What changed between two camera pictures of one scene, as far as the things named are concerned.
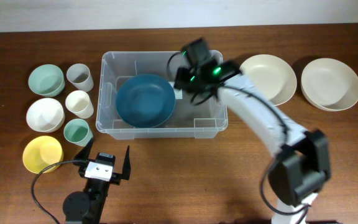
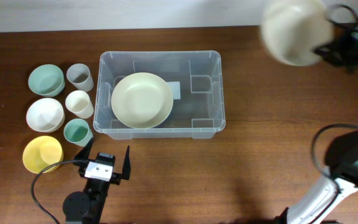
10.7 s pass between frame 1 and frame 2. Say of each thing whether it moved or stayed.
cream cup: stayed
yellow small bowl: stayed
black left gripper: stayed
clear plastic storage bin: stayed
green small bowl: stayed
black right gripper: moved
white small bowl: stayed
